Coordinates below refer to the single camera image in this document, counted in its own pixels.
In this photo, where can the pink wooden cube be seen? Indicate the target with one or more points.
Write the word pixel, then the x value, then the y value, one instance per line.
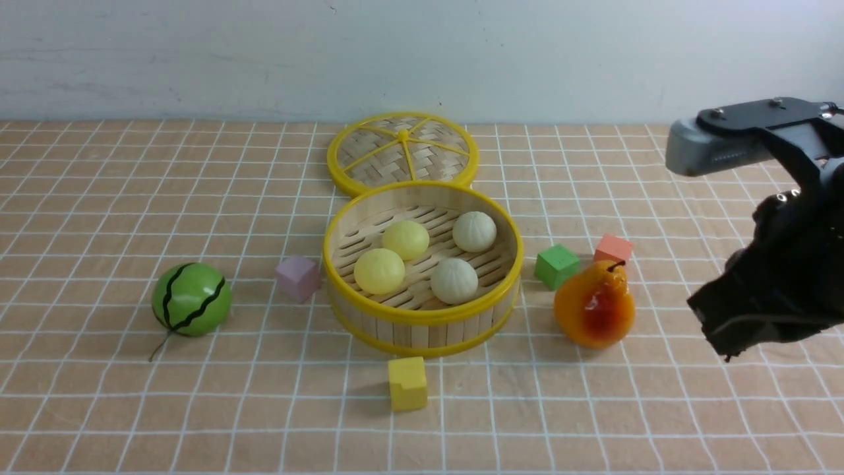
pixel 298 277

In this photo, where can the white bun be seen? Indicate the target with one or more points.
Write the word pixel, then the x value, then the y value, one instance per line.
pixel 474 232
pixel 454 281

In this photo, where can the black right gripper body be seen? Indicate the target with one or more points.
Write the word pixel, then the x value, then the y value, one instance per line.
pixel 796 253

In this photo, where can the yellow wooden cube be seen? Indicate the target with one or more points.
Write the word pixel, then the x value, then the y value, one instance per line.
pixel 408 385

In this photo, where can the yellow bun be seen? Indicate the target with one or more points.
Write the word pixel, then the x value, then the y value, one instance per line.
pixel 379 271
pixel 407 238

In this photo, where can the green toy watermelon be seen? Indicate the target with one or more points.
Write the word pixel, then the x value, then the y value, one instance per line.
pixel 192 299

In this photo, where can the white bun front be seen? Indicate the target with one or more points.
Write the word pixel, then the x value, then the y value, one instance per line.
pixel 454 281

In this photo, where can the woven bamboo steamer lid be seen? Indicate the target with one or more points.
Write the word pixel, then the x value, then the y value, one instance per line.
pixel 401 146

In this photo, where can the bamboo steamer tray yellow rim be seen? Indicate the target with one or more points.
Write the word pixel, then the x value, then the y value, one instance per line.
pixel 410 321

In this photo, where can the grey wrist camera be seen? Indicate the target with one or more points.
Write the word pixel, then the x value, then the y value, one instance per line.
pixel 693 152

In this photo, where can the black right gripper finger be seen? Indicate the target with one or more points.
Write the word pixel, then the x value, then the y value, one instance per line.
pixel 736 314

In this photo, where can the checkered orange tablecloth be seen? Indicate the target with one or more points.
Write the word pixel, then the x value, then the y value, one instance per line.
pixel 94 212

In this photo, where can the orange toy pear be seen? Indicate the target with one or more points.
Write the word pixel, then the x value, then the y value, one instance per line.
pixel 595 308

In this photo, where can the green wooden cube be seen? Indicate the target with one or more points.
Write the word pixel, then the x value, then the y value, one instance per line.
pixel 555 265

